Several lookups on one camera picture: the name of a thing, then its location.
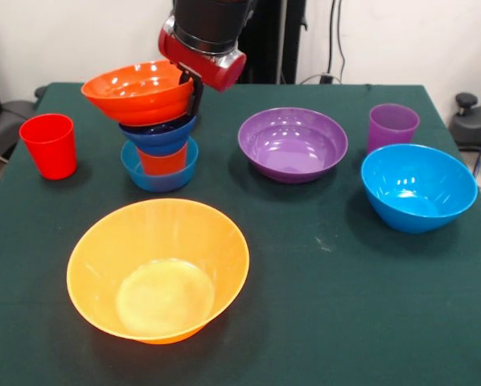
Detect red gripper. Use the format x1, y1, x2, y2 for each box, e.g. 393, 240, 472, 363
158, 15, 248, 117

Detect wide orange bowl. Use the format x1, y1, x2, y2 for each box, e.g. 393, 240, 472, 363
80, 60, 194, 126

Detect small dark blue bowl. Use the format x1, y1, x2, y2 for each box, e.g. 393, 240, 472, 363
118, 114, 197, 157

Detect orange cup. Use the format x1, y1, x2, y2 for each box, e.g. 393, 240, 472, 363
136, 144, 188, 177

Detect small light blue bowl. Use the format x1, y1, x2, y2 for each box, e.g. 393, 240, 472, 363
120, 136, 199, 193

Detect purple bowl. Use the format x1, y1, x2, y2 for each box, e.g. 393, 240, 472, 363
237, 107, 349, 185

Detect red cup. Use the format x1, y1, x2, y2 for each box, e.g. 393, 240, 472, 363
18, 113, 79, 181

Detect black office chair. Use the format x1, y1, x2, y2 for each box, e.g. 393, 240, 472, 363
0, 50, 39, 162

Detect large yellow bowl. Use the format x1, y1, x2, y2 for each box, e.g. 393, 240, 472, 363
66, 198, 250, 346

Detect purple cup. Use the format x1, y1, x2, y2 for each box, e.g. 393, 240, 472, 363
367, 103, 421, 156

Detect large light blue bowl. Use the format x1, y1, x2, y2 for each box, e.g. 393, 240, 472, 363
360, 143, 479, 235

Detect dark green table cloth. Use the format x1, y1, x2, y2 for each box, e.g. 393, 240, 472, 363
0, 82, 481, 386

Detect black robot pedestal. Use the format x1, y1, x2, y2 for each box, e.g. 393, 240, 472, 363
167, 0, 306, 85

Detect black wall cable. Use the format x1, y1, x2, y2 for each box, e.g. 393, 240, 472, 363
335, 0, 347, 84
327, 0, 336, 77

